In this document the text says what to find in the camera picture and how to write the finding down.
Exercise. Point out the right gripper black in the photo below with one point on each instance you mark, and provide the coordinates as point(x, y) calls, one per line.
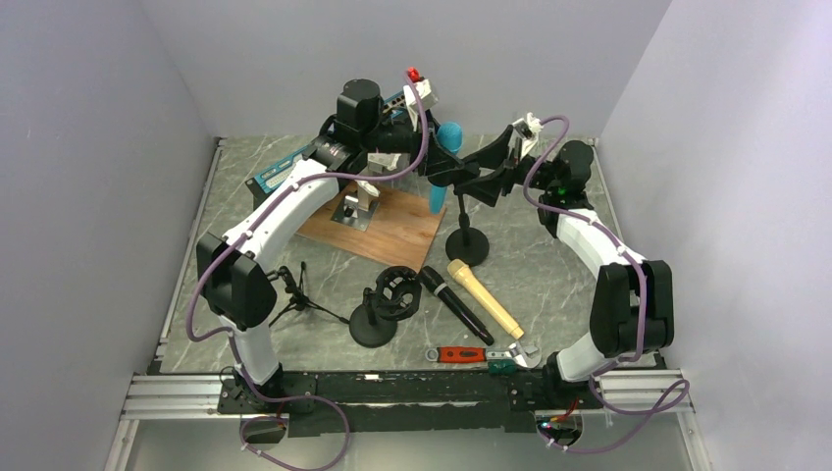
point(487, 188)

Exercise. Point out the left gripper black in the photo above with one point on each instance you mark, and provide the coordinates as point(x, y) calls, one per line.
point(440, 162)

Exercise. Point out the black clip mic stand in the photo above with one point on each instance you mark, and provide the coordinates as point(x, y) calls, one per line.
point(466, 243)

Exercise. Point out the beige gold microphone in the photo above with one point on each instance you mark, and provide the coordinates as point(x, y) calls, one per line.
point(463, 275)

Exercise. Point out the black microphone blue foam head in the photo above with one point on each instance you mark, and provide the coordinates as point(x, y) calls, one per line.
point(437, 285)

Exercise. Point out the black round base mic stand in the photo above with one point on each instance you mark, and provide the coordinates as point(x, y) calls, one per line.
point(394, 298)

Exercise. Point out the black tripod shock mount stand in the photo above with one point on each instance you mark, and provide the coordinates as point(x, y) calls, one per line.
point(298, 299)

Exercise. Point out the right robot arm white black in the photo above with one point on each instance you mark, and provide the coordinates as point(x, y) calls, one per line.
point(632, 309)

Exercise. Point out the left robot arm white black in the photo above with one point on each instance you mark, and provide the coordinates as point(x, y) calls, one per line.
point(359, 144)

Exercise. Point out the brown wooden board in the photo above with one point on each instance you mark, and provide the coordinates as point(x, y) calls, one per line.
point(398, 229)

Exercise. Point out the green small connector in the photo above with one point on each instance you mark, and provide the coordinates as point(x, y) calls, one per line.
point(502, 367)

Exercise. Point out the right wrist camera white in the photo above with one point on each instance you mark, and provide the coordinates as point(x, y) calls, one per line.
point(527, 130)

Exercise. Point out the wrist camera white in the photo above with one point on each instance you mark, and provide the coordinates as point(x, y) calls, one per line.
point(527, 130)
point(418, 91)

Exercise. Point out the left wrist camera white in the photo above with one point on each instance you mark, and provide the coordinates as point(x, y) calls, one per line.
point(418, 91)

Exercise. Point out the white silver bracket fixture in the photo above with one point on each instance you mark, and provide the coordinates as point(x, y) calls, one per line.
point(357, 207)

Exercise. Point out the blue network switch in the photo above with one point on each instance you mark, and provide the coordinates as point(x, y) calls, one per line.
point(264, 182)

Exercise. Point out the red handled adjustable wrench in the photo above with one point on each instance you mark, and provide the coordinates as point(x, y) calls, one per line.
point(524, 357)

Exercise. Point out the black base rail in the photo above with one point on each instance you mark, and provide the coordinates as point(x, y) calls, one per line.
point(408, 401)

